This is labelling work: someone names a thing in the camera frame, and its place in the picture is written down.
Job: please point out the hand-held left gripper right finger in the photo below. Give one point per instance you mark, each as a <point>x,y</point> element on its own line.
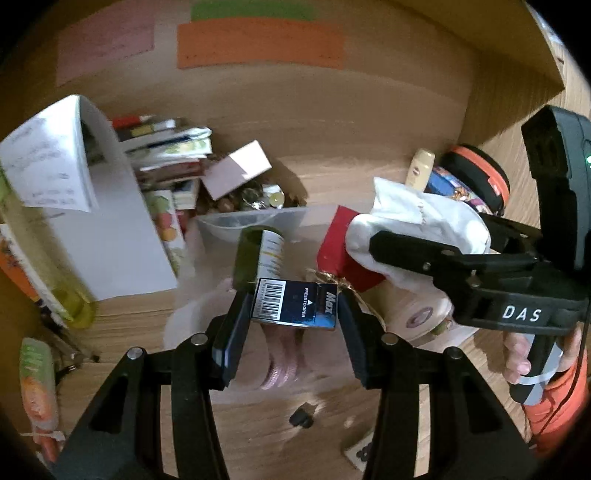
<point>358,344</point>

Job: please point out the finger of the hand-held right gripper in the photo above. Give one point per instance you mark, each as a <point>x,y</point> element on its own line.
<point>517,237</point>
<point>415,254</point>

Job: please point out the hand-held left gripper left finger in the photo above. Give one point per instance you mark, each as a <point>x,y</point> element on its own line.
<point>231,346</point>

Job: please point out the white sock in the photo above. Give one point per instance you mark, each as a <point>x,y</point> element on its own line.
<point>425,217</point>

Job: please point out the pink round container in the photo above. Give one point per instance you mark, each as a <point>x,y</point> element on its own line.
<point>415,314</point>

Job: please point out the dark blue barcode box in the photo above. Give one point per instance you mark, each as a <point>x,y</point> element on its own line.
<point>295,304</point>

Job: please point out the red box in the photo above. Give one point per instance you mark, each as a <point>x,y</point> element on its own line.
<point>337,249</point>

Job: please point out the green bottle white label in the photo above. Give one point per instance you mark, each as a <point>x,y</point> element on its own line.
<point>251,258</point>

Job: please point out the clear plastic container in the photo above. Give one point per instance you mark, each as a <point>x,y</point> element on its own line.
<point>221,228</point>

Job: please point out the person's right forearm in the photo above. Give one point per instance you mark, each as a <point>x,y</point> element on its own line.
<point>554,415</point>

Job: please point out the wooden desktop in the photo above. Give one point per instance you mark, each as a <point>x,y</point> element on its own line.
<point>138,323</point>

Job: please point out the person's right hand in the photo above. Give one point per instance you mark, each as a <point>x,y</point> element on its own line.
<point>517,357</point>

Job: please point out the orange black round case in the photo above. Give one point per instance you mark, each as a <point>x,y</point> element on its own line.
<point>480,170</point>

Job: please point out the blue pouch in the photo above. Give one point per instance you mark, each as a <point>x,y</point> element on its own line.
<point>455,187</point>

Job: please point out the small yellow cream bottle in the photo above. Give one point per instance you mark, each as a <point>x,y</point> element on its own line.
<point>419,168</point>

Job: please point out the small black object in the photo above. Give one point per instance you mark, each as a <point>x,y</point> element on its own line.
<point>302,415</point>

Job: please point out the white dotted tile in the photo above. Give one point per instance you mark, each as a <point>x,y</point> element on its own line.
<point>360,452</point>

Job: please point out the fruit print booklet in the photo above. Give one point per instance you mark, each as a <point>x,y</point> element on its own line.
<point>166,226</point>

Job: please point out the pile of small trinkets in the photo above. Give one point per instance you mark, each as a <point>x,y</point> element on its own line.
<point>258,196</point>

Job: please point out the large white paper folder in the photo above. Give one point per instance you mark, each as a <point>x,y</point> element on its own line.
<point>120,240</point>

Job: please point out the cluster of dark pens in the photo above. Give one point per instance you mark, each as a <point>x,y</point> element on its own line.
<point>69,350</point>

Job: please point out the small white card box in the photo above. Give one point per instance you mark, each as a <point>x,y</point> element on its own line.
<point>235,168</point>

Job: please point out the orange label squeeze bottle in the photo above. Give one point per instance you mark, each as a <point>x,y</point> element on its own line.
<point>39,383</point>

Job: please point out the stack of books and packets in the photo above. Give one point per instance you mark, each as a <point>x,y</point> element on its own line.
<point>166,147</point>

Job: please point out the orange white tube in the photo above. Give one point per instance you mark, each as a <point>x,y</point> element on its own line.
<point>46,447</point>

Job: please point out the green transparent bottle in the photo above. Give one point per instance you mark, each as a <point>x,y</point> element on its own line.
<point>37,258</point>

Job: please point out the orange book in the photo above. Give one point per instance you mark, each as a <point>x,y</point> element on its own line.
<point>16,272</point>

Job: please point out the orange paper note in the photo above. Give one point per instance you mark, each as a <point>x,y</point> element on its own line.
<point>258,44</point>

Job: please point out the handwritten white paper sheets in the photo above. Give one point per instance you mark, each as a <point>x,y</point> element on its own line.
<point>41,161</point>

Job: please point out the green paper note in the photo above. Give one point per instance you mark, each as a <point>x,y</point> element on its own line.
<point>254,9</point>

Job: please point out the pink paper note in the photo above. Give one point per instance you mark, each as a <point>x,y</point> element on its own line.
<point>106,44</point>

